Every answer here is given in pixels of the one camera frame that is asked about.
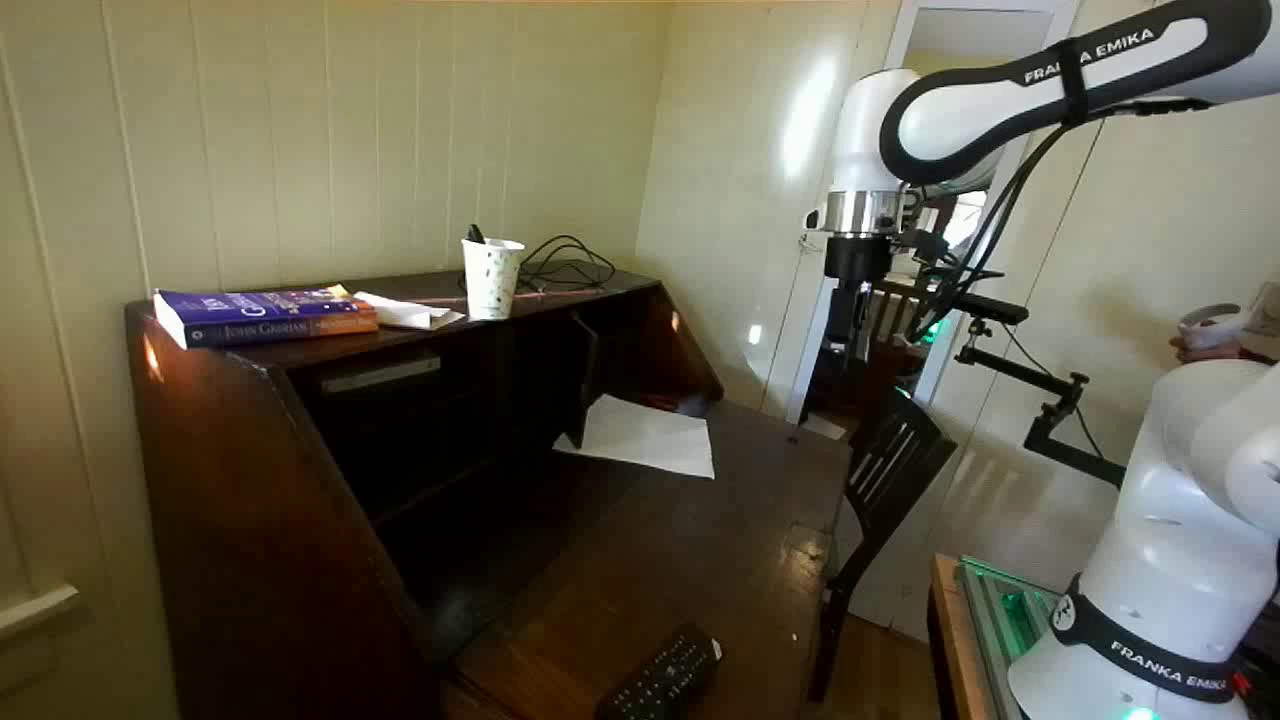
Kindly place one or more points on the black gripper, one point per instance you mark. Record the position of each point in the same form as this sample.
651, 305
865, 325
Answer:
854, 263

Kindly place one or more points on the black remote control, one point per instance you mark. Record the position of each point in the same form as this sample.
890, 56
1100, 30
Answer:
661, 680

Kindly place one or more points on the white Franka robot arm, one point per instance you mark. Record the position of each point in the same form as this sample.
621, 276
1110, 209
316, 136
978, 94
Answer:
1184, 561

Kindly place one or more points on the dark chair beyond doorway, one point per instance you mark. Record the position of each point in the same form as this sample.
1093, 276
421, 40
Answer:
896, 325

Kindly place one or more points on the dark wooden chair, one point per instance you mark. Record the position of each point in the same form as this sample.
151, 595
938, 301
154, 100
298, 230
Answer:
892, 460

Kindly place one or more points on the white paper sheet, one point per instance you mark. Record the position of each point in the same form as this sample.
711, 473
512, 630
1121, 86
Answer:
644, 438

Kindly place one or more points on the dark wooden secretary desk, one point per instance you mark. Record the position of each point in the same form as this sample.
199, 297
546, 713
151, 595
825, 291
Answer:
666, 561

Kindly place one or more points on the white paper cup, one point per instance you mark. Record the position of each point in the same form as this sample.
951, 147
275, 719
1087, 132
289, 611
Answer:
493, 282

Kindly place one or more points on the white round object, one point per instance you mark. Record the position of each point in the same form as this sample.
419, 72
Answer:
1210, 328

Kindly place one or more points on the black pen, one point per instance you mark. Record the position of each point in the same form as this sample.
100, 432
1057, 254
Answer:
475, 235

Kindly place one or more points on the light wooden robot table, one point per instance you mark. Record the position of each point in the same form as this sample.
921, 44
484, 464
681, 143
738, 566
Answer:
955, 641

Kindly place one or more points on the white folded papers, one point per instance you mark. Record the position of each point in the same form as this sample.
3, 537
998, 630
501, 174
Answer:
405, 314

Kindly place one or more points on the blue hardcover book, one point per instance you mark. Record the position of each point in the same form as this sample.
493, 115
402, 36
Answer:
255, 314

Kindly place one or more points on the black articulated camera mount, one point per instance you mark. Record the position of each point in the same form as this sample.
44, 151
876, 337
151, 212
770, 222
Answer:
1052, 415

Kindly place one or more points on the white door frame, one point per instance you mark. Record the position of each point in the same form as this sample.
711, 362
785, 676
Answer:
921, 14

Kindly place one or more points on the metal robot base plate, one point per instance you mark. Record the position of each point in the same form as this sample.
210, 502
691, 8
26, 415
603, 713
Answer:
1007, 613

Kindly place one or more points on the white wall trim ledge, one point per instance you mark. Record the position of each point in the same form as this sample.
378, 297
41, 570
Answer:
32, 611

